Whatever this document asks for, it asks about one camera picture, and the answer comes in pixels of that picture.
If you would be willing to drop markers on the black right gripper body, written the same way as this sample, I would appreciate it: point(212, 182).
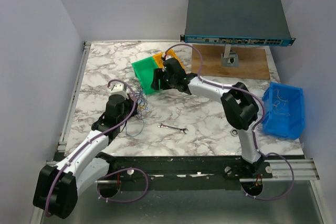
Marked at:
point(168, 83)

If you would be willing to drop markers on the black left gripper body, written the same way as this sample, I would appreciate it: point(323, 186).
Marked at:
point(128, 109)

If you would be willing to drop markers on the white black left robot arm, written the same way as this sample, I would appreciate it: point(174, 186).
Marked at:
point(59, 186)

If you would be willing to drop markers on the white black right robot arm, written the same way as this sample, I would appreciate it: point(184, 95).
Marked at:
point(240, 107)

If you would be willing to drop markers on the green plastic bin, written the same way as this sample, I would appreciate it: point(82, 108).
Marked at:
point(144, 71)

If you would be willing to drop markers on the small open-end wrench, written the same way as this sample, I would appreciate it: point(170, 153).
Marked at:
point(182, 130)

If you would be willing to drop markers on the grey metal stand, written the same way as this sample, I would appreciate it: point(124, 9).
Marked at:
point(229, 58)

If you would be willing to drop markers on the brown wooden board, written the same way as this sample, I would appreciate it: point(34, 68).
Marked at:
point(252, 62)

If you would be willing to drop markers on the silver ratchet wrench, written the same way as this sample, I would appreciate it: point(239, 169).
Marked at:
point(234, 132)

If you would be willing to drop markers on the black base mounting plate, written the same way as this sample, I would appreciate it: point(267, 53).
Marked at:
point(172, 173)

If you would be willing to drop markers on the blue plastic bin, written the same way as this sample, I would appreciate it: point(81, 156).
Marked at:
point(285, 114)

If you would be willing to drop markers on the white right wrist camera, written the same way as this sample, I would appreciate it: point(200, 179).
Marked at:
point(166, 57)

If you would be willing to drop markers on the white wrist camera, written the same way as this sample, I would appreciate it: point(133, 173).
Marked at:
point(166, 57)
point(119, 89)

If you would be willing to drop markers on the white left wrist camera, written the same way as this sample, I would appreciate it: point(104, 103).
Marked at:
point(119, 89)

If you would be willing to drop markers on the grey network switch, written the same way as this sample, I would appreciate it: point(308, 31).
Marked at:
point(237, 22)

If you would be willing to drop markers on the aluminium frame rail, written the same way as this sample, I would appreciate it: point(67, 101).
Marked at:
point(303, 169)

